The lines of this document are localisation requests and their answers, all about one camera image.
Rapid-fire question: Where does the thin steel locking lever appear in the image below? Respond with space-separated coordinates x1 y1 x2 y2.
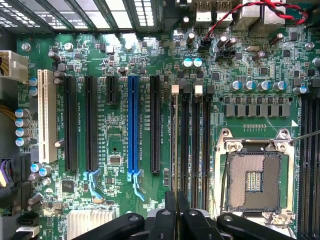
289 133 320 145
219 159 230 216

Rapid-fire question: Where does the white power connector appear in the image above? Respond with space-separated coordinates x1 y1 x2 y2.
0 50 30 82

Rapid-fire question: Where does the long black expansion slot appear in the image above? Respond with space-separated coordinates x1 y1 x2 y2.
149 74 162 174
82 75 105 201
63 75 79 173

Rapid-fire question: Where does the thin red black wire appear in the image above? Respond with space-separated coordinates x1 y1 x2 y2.
203 0 309 44

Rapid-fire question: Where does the blue expansion slot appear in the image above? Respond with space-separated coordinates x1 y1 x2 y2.
126 74 146 202

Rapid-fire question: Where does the white expansion slot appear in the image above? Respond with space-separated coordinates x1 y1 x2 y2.
36 69 58 165

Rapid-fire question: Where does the RAM slot with white latches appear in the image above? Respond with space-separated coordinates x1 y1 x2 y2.
170 84 181 201
308 93 319 240
193 84 204 211

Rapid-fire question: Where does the silver chipset heatsink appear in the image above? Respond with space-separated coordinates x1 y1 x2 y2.
66 209 116 235

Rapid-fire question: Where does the green motherboard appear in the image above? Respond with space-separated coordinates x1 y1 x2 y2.
14 0 320 240

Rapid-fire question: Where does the grey metal PC case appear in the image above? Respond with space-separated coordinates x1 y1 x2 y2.
0 0 181 240

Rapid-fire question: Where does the CPU socket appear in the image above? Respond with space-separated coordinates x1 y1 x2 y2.
214 127 296 232

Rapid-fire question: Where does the short black expansion slot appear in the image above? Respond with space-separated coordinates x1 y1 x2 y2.
105 75 119 105

